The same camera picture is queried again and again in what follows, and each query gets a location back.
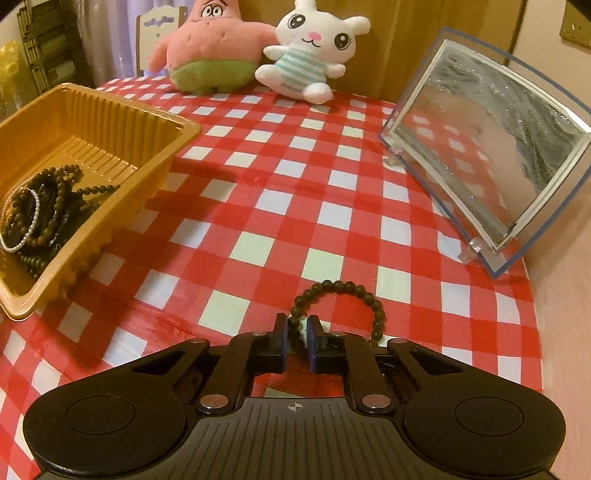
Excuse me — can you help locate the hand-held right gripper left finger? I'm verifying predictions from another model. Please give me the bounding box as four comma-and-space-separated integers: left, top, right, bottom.
127, 314, 289, 414

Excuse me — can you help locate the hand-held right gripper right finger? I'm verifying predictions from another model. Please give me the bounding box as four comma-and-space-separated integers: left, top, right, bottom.
307, 315, 467, 414

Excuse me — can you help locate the dark round bead bracelet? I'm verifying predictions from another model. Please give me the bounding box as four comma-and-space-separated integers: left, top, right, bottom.
288, 279, 386, 349

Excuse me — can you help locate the white pearl bracelet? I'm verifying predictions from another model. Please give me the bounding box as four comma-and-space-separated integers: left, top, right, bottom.
0, 188, 41, 253

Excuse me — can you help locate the yellow plastic tray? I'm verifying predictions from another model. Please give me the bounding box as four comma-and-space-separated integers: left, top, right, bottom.
0, 83, 202, 321

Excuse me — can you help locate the pile of beaded bracelets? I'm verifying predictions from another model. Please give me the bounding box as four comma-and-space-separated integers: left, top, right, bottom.
0, 164, 122, 280

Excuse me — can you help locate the white bunny plush toy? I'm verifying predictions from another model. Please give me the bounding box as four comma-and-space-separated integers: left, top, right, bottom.
255, 0, 371, 104

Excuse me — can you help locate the pink star plush toy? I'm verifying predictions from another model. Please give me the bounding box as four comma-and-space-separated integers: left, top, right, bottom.
148, 0, 278, 96

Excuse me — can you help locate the wooden wardrobe panel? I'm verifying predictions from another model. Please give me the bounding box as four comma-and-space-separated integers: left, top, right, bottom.
240, 0, 522, 100

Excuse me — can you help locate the lilac patterned curtain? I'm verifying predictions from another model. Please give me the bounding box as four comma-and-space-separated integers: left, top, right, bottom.
83, 0, 195, 88

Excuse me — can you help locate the white wooden chair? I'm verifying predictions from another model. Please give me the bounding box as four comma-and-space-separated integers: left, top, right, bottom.
135, 4, 189, 78

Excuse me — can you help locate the yellow plastic bag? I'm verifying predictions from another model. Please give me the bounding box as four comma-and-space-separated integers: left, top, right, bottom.
0, 39, 24, 121

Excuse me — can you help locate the glass sand art frame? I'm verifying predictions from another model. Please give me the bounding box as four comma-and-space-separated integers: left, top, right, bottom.
378, 26, 591, 280

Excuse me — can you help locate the beige wall outlet plate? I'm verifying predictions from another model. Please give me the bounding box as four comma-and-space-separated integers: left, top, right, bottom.
560, 8, 591, 51

